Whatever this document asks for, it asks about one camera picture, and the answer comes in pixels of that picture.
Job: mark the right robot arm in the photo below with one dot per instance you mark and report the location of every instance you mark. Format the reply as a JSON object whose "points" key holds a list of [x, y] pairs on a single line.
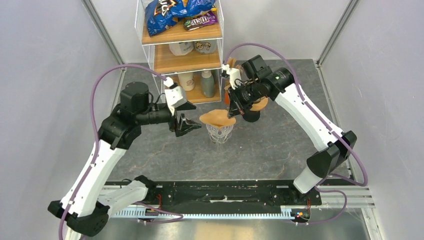
{"points": [[333, 145]]}

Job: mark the brown paper filter stack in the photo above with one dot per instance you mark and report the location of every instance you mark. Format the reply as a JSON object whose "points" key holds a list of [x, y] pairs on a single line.
{"points": [[232, 62]]}

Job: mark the purple candy bag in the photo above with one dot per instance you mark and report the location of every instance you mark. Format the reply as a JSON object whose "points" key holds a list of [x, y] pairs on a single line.
{"points": [[200, 21]]}

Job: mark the black coffee server pot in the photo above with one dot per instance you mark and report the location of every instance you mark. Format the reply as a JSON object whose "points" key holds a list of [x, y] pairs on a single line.
{"points": [[251, 116]]}

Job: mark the round wooden dripper stand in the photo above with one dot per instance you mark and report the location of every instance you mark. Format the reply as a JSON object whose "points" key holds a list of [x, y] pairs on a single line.
{"points": [[259, 105]]}

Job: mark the white cylindrical bottle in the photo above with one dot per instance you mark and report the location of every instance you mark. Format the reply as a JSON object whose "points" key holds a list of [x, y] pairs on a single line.
{"points": [[186, 81]]}

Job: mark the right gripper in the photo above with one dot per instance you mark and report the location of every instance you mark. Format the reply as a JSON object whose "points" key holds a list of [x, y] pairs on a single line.
{"points": [[234, 94]]}

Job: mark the orange filter holder box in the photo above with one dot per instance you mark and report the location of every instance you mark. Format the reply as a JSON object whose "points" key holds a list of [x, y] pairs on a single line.
{"points": [[226, 97]]}

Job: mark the glass carafe with brown band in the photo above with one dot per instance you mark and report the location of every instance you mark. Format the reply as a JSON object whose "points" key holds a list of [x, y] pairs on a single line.
{"points": [[220, 139]]}

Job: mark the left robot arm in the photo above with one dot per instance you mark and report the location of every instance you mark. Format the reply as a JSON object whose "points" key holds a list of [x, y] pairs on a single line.
{"points": [[83, 209]]}

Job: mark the aluminium frame rail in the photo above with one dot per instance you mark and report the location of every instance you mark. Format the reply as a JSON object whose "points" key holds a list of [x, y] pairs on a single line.
{"points": [[334, 195]]}

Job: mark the blue chips bag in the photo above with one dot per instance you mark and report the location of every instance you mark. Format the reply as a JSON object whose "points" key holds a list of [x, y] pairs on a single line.
{"points": [[161, 15]]}

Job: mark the white wire shelf rack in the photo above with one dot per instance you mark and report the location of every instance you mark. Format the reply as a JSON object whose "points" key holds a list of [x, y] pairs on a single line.
{"points": [[161, 60]]}

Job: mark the clear glass dripper with handle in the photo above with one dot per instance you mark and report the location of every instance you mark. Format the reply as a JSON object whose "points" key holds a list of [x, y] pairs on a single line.
{"points": [[219, 130]]}

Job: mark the white printed cup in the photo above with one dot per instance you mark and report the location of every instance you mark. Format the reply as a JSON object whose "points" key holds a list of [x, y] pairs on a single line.
{"points": [[205, 46]]}

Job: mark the grey green spray bottle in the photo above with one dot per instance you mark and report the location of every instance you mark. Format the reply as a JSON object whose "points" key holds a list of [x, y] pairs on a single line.
{"points": [[207, 83]]}

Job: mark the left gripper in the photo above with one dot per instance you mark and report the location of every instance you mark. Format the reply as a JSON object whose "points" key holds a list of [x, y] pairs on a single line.
{"points": [[185, 125]]}

